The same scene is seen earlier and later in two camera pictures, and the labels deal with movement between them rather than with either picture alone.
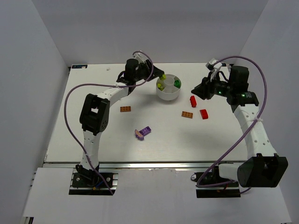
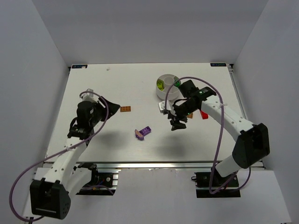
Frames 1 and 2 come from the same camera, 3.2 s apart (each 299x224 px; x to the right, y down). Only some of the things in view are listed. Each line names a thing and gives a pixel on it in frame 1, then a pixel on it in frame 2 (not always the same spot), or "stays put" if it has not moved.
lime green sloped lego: (163, 77) -> (160, 83)
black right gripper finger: (204, 94) -> (176, 124)
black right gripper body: (208, 87) -> (177, 117)
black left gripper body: (151, 70) -> (103, 108)
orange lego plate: (125, 108) stays put
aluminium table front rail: (147, 165) stays put
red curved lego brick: (204, 114) stays put
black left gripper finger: (156, 74) -> (110, 114)
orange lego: (187, 114) stays put
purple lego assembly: (140, 134) stays put
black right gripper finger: (201, 90) -> (174, 118)
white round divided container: (170, 92) stays put
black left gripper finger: (157, 72) -> (102, 100)
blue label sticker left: (79, 66) stays put
